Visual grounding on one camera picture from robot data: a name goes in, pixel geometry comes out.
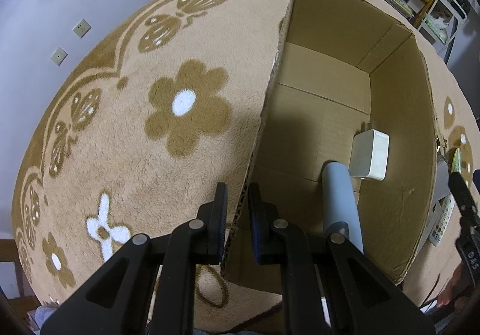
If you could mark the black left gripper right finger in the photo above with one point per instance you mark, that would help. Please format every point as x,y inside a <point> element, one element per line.
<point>263,233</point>

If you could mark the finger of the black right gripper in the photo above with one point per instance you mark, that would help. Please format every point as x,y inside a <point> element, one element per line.
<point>463,197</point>

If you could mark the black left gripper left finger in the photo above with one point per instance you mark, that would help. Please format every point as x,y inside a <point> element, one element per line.
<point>213,214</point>

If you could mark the white remote control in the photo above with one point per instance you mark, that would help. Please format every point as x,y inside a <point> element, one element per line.
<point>442,213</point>

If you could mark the green oval fan card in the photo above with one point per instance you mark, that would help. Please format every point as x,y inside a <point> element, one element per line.
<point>456,161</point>

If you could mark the grey-blue cylindrical device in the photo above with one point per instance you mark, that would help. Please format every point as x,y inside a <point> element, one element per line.
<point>340,213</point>

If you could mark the white power adapter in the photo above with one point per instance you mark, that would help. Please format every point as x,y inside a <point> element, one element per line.
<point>369,155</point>

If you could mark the brown cardboard box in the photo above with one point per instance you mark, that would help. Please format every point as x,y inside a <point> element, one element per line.
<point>330,70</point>

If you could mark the person's right hand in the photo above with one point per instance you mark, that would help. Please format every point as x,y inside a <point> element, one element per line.
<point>459,280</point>

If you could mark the grey flat box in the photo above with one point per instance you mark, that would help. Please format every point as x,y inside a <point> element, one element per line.
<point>441,189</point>

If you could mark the beige floral carpet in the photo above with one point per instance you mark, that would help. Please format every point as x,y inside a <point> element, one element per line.
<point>140,134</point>

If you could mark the white metal rack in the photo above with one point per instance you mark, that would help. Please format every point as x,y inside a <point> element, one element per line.
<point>442,21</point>

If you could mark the lower wall socket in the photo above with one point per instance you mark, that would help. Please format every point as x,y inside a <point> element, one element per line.
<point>58,56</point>

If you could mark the wall socket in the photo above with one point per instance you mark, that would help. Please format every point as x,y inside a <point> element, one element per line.
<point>82,28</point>
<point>58,56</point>

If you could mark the upper wall socket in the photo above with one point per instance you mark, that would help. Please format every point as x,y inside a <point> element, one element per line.
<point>82,28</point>

